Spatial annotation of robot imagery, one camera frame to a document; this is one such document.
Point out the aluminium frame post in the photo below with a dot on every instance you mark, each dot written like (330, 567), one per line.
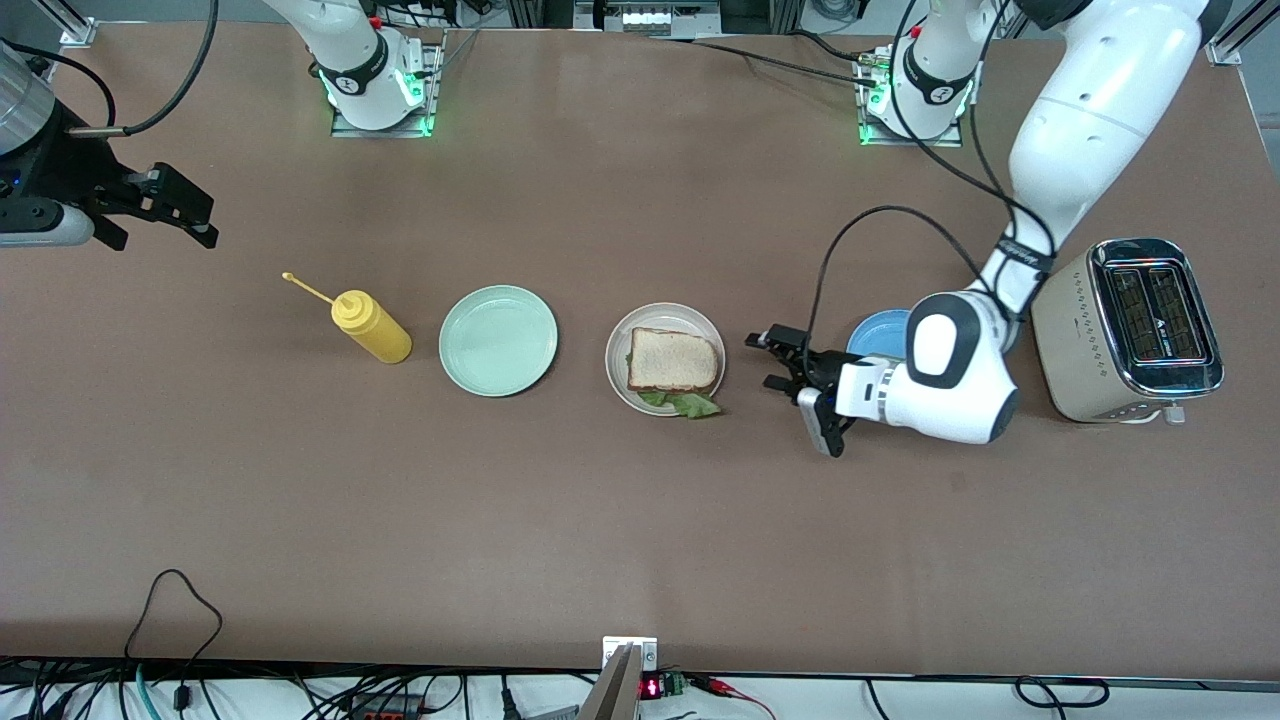
(78, 32)
(1228, 48)

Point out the red display circuit board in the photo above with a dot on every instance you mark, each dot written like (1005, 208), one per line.
(651, 688)

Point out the green lettuce leaf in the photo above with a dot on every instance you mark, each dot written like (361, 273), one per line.
(690, 405)

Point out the grey terminal block device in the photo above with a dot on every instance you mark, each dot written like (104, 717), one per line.
(650, 18)

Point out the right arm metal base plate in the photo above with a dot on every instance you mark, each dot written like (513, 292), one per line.
(385, 131)

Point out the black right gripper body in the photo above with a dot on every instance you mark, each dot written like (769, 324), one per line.
(68, 170)

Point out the beige plate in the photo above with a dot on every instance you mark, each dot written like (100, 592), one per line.
(665, 312)

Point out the yellow mustard squeeze bottle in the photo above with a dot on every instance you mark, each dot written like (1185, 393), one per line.
(375, 335)

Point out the beige chrome toaster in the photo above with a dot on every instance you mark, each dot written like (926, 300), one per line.
(1080, 340)

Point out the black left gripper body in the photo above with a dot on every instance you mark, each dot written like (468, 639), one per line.
(822, 372)

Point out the brown bread slice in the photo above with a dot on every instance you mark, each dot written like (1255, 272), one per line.
(670, 360)

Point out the blue plate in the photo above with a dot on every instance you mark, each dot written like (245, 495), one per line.
(880, 335)

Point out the aluminium camera mast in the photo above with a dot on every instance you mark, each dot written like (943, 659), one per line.
(620, 690)

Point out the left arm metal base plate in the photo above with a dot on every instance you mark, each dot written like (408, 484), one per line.
(915, 142)

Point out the green plate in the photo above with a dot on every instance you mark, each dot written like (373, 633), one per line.
(498, 340)

